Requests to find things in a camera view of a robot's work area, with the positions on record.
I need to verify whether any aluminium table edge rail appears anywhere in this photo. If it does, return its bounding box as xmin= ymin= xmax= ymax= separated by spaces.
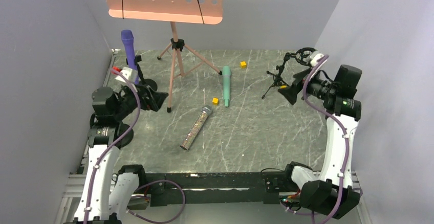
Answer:
xmin=76 ymin=49 xmax=121 ymax=174

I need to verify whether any black round-base microphone stand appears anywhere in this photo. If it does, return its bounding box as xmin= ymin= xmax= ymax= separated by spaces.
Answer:
xmin=135 ymin=55 xmax=158 ymax=91

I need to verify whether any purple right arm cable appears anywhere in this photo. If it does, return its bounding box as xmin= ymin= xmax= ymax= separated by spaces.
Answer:
xmin=278 ymin=54 xmax=364 ymax=224

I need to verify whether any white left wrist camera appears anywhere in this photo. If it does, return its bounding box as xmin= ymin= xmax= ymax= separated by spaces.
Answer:
xmin=111 ymin=66 xmax=139 ymax=84

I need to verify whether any purple microphone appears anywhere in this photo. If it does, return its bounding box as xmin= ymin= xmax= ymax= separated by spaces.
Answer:
xmin=121 ymin=29 xmax=138 ymax=71

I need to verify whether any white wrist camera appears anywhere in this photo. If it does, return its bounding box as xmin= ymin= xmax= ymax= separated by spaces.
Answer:
xmin=307 ymin=50 xmax=324 ymax=67
xmin=111 ymin=66 xmax=139 ymax=84

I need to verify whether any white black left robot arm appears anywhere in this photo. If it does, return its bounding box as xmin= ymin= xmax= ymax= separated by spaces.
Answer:
xmin=71 ymin=84 xmax=146 ymax=223

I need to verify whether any black clip stand at left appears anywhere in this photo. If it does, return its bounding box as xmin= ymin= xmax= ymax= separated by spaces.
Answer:
xmin=116 ymin=123 xmax=134 ymax=148

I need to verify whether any black tripod shock-mount stand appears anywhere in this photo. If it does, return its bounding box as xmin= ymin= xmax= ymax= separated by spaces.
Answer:
xmin=261 ymin=47 xmax=316 ymax=100

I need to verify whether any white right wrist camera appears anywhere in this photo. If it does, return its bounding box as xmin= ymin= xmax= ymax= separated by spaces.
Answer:
xmin=307 ymin=50 xmax=324 ymax=67

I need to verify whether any pink music stand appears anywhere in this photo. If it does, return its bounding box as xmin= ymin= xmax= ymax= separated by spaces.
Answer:
xmin=106 ymin=0 xmax=223 ymax=112

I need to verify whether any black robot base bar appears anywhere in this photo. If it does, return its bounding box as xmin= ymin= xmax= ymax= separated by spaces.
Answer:
xmin=134 ymin=170 xmax=299 ymax=207

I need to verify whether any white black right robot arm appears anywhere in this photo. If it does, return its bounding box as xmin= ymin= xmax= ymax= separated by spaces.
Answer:
xmin=147 ymin=65 xmax=362 ymax=219

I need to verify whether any teal green microphone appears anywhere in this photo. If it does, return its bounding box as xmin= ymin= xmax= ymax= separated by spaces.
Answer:
xmin=222 ymin=65 xmax=231 ymax=107

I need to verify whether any yellow cube near teal microphone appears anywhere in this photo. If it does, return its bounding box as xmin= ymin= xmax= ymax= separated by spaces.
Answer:
xmin=212 ymin=98 xmax=219 ymax=105

